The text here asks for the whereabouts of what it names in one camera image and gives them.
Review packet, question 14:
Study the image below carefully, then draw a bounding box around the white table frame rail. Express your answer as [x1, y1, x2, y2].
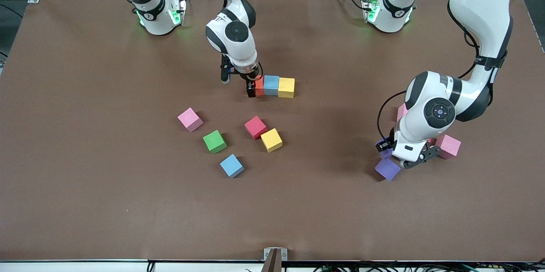
[0, 261, 545, 272]

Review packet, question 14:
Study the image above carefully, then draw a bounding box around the large table mat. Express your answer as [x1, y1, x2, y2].
[0, 0, 545, 262]

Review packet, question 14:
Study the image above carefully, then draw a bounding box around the blue foam block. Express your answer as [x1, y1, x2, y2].
[264, 75, 280, 96]
[220, 154, 245, 179]

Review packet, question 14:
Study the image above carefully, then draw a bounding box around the green foam block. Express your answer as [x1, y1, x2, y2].
[203, 130, 228, 154]

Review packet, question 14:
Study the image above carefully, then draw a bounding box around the yellow foam block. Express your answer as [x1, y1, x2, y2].
[261, 128, 283, 153]
[278, 77, 295, 99]

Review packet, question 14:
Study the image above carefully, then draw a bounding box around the small metal bracket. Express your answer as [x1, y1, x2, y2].
[264, 247, 288, 272]

